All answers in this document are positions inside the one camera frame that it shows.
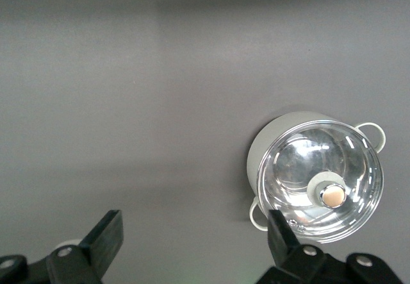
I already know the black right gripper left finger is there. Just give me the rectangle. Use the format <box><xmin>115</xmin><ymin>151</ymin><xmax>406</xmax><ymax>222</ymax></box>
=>
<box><xmin>0</xmin><ymin>210</ymin><xmax>124</xmax><ymax>284</ymax></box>

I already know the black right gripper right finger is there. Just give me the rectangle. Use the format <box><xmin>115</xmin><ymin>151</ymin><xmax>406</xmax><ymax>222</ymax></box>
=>
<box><xmin>256</xmin><ymin>210</ymin><xmax>404</xmax><ymax>284</ymax></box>

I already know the glass lid with grey knob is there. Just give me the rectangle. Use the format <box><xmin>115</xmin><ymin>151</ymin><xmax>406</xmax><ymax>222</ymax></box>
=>
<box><xmin>258</xmin><ymin>121</ymin><xmax>384</xmax><ymax>244</ymax></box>

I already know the grey two-handled pot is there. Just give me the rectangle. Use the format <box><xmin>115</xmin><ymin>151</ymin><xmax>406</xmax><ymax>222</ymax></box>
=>
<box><xmin>246</xmin><ymin>110</ymin><xmax>387</xmax><ymax>233</ymax></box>

